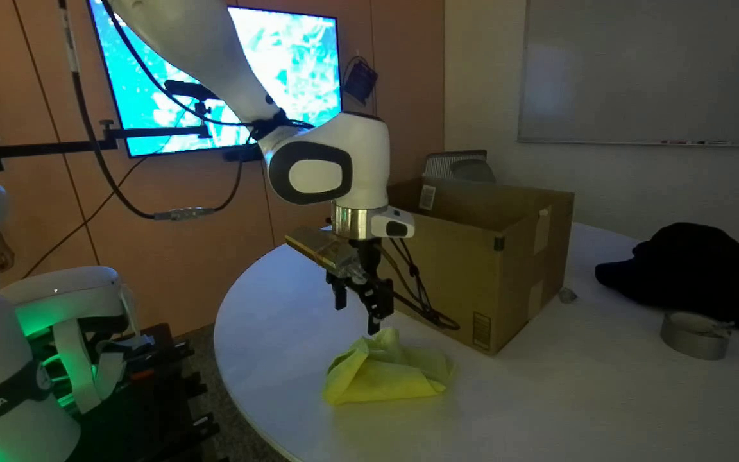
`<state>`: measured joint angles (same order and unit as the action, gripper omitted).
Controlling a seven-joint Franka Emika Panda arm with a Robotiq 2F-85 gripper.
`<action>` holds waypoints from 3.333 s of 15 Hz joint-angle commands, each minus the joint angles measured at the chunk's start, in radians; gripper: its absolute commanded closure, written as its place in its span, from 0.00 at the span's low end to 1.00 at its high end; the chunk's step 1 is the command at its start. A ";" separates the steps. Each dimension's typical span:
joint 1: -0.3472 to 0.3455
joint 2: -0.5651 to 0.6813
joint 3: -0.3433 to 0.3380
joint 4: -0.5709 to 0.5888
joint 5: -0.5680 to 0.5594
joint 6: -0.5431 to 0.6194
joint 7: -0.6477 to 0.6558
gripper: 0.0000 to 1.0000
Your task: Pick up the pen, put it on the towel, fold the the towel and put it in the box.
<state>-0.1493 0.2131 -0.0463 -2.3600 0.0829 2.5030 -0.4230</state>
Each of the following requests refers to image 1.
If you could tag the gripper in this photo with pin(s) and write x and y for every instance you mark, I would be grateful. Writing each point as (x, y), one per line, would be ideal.
(367, 256)

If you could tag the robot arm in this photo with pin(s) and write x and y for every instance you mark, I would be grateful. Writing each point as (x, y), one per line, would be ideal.
(356, 160)

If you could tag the yellow towel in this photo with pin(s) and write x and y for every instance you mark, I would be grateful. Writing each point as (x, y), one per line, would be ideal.
(385, 372)

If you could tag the cardboard box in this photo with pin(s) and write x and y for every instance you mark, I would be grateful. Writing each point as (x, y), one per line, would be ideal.
(472, 269)

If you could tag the grey ribbed device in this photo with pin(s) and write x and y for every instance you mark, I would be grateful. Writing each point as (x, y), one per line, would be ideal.
(456, 165)

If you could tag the small grey object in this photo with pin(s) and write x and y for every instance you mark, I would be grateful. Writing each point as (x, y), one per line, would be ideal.
(566, 295)

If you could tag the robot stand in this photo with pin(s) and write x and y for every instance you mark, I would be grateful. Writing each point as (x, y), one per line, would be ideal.
(151, 398)

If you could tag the grey tape roll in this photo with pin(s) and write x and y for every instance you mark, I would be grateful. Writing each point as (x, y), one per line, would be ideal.
(693, 337)

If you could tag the black garment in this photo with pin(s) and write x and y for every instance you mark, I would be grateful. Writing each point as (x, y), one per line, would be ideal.
(696, 269)

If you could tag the person's hand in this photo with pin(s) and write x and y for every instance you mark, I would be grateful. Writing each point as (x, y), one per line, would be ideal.
(2, 251)

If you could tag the row of whiteboard markers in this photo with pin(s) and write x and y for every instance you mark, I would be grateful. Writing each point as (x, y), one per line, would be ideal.
(693, 141)

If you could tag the whiteboard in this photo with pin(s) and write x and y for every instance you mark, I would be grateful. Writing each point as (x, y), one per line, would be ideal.
(652, 70)

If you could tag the black wall device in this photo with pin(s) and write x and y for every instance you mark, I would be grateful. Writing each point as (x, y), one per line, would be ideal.
(360, 81)

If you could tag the wall monitor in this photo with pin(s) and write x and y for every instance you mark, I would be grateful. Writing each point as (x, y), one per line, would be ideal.
(292, 58)

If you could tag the camera on mount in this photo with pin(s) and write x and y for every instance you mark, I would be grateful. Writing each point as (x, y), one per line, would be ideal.
(55, 146)

